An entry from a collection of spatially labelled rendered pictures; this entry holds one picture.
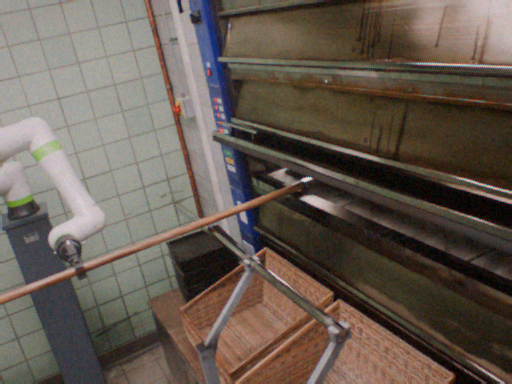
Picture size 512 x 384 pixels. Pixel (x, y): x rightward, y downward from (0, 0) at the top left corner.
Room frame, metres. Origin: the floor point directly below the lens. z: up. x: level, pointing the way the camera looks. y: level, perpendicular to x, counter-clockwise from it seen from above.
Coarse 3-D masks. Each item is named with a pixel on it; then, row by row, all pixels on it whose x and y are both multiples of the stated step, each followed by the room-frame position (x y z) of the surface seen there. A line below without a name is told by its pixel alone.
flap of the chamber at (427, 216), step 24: (240, 144) 2.01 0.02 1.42; (264, 144) 2.00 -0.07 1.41; (288, 144) 1.99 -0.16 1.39; (288, 168) 1.66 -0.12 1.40; (336, 168) 1.55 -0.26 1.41; (360, 168) 1.55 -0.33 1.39; (360, 192) 1.31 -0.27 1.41; (408, 192) 1.26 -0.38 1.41; (432, 192) 1.25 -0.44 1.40; (456, 192) 1.25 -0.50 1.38; (432, 216) 1.08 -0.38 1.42; (480, 216) 1.05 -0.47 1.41; (504, 216) 1.05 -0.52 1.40; (480, 240) 0.95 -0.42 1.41; (504, 240) 0.90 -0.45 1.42
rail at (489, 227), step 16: (256, 144) 1.89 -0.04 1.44; (288, 160) 1.66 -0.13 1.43; (304, 160) 1.59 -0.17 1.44; (336, 176) 1.42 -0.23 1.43; (352, 176) 1.36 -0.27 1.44; (384, 192) 1.23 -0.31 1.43; (400, 192) 1.19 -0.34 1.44; (432, 208) 1.08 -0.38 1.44; (448, 208) 1.05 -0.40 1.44; (464, 224) 0.99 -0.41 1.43; (480, 224) 0.96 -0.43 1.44; (496, 224) 0.94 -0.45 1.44
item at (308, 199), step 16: (256, 176) 2.32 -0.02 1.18; (272, 192) 2.15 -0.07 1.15; (304, 192) 2.00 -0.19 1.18; (304, 208) 1.91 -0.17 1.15; (320, 208) 1.81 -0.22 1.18; (336, 208) 1.78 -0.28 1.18; (336, 224) 1.72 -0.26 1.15; (352, 224) 1.63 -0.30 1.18; (368, 224) 1.59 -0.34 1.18; (368, 240) 1.55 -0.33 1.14; (384, 240) 1.48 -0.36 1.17; (400, 240) 1.44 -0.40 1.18; (416, 240) 1.42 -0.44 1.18; (416, 256) 1.35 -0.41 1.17; (432, 256) 1.31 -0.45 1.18; (448, 256) 1.29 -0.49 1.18; (448, 272) 1.24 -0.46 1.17; (464, 272) 1.20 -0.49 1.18; (480, 272) 1.19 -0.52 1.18; (480, 288) 1.14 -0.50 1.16; (496, 288) 1.10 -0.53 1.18
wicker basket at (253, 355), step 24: (264, 264) 2.24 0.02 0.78; (288, 264) 2.05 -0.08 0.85; (216, 288) 2.14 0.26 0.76; (264, 288) 2.22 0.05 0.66; (312, 288) 1.87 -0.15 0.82; (192, 312) 2.09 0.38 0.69; (216, 312) 2.13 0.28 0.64; (240, 312) 2.17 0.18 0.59; (264, 312) 2.13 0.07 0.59; (288, 312) 2.01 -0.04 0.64; (192, 336) 1.98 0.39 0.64; (264, 336) 1.95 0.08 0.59; (288, 336) 1.67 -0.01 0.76; (216, 360) 1.69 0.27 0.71; (240, 360) 1.83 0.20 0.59
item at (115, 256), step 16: (288, 192) 2.00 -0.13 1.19; (240, 208) 1.91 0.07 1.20; (192, 224) 1.84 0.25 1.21; (208, 224) 1.85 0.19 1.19; (160, 240) 1.78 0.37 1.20; (112, 256) 1.71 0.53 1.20; (64, 272) 1.65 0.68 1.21; (80, 272) 1.66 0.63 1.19; (32, 288) 1.60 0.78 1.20; (0, 304) 1.56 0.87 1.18
